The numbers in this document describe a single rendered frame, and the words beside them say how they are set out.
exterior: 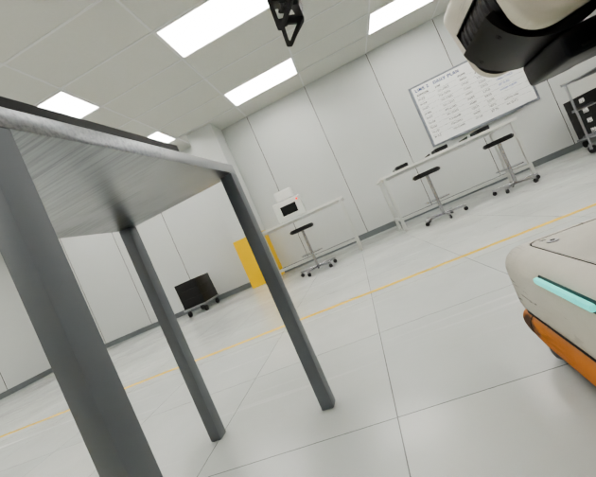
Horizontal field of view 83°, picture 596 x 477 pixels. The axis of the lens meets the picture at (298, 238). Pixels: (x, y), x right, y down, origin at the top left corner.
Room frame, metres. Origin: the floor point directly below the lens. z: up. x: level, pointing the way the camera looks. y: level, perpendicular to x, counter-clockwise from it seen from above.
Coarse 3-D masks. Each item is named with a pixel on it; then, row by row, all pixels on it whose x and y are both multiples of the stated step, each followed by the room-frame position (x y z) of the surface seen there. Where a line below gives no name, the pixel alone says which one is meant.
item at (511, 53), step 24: (480, 0) 0.51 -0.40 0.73; (480, 24) 0.54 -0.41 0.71; (504, 24) 0.48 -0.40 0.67; (576, 24) 0.46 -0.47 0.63; (480, 48) 0.56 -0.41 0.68; (504, 48) 0.52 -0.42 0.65; (528, 48) 0.51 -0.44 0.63; (552, 48) 0.49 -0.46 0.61; (576, 48) 0.47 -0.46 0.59; (528, 72) 0.58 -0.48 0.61; (552, 72) 0.53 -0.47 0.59
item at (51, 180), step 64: (0, 128) 0.39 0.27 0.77; (64, 128) 0.48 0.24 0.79; (0, 192) 0.37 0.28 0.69; (64, 192) 0.64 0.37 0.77; (128, 192) 0.79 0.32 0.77; (192, 192) 1.04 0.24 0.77; (64, 256) 0.40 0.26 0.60; (256, 256) 1.01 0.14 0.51; (64, 320) 0.37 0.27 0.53; (64, 384) 0.37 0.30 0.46; (192, 384) 1.11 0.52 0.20; (320, 384) 1.01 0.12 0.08; (128, 448) 0.38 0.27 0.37
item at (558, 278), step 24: (552, 240) 0.72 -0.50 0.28; (576, 240) 0.67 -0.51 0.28; (528, 264) 0.70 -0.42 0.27; (552, 264) 0.62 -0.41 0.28; (576, 264) 0.56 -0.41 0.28; (528, 288) 0.71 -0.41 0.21; (552, 288) 0.57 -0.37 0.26; (576, 288) 0.53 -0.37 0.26; (528, 312) 0.82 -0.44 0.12; (552, 312) 0.64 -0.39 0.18; (576, 312) 0.53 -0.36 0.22; (552, 336) 0.69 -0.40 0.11; (576, 336) 0.57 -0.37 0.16; (576, 360) 0.61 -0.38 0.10
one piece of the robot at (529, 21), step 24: (456, 0) 0.56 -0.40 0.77; (504, 0) 0.45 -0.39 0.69; (528, 0) 0.44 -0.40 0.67; (552, 0) 0.43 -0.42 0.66; (576, 0) 0.43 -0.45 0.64; (456, 24) 0.60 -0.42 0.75; (528, 24) 0.45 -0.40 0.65; (552, 24) 0.45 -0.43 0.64; (480, 72) 0.63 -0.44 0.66; (504, 72) 0.62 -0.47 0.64
